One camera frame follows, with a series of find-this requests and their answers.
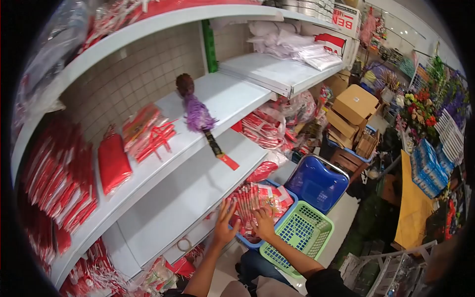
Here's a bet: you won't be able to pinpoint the blue plastic chair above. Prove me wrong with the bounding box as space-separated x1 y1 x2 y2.
284 154 350 215

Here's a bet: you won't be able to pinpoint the artificial flower display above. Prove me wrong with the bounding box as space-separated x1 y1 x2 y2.
394 56 471 146

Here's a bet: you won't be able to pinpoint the person's legs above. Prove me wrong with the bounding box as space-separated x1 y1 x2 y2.
235 250 294 295

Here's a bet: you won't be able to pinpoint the yellow cardboard sheet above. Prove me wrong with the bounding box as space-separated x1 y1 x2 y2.
393 150 435 250

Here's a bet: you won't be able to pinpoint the person's right fingers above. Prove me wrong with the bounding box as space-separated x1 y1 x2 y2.
255 206 275 223

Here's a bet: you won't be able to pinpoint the white wire rack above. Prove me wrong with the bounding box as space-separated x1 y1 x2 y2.
338 240 439 297

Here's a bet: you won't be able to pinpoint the person's left hand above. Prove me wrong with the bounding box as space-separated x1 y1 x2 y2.
213 198 242 249

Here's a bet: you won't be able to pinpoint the pile of red packets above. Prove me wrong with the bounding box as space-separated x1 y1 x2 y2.
226 182 294 244

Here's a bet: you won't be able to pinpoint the purple feather duster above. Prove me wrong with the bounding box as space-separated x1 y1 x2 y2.
175 73 240 171

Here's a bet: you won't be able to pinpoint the blue plastic crate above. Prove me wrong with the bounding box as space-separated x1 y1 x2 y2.
327 125 378 164

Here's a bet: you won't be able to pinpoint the brown wooden stool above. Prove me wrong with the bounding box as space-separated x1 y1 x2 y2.
330 148 370 183

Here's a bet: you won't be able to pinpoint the person's right hand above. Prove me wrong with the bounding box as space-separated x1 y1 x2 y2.
250 206 277 243

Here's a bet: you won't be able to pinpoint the red plastic bag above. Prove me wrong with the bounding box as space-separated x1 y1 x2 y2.
246 160 279 183

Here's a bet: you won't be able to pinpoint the green plastic basket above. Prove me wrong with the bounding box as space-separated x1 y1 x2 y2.
259 200 335 279

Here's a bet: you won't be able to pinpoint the person's body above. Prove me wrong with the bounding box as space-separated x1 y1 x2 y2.
163 267 360 297

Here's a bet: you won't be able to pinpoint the blue plastic basket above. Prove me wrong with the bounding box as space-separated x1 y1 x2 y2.
228 179 299 250

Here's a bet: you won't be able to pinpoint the stack of blue packets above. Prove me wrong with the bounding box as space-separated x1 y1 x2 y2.
410 139 455 199

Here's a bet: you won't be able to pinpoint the stack of cardboard cartons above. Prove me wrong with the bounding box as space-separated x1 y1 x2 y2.
325 84 381 161

